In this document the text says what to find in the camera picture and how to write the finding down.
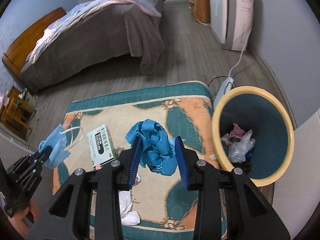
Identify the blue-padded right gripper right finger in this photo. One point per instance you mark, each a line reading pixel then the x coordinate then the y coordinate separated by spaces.
pixel 249 214

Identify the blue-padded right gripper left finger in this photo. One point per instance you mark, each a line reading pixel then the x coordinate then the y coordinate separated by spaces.
pixel 68 214

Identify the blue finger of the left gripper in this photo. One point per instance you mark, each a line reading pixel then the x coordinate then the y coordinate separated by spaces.
pixel 41 157

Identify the light blue face mask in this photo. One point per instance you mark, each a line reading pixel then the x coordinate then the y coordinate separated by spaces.
pixel 61 140

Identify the clear plastic bag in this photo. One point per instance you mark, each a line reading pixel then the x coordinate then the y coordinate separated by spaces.
pixel 241 150

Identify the blue cloth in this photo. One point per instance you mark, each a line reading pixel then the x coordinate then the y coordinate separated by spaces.
pixel 158 150

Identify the teal trash bin yellow rim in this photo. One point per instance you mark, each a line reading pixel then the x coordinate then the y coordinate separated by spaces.
pixel 255 109

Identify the white tissue at rug edge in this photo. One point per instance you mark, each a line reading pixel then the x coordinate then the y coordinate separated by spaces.
pixel 128 217

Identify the wooden shelf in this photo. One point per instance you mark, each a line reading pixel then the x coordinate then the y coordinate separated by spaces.
pixel 16 114

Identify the green white medicine box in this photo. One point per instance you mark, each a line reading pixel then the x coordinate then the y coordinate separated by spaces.
pixel 100 147

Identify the white door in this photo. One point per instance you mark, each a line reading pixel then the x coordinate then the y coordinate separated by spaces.
pixel 296 193

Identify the pink snack wrapper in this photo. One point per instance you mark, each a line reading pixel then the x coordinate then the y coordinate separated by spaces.
pixel 236 134

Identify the wooden headboard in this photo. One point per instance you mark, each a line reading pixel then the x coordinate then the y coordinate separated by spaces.
pixel 15 55

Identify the white power strip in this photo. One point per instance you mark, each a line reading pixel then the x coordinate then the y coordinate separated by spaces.
pixel 225 87

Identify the bed with grey blanket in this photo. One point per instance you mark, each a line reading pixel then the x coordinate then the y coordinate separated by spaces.
pixel 115 30

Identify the blue floral quilt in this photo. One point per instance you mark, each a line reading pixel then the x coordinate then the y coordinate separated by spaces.
pixel 79 12

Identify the white air purifier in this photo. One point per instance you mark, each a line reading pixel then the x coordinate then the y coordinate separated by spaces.
pixel 231 22

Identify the wooden nightstand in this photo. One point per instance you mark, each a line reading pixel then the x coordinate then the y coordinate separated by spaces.
pixel 200 9

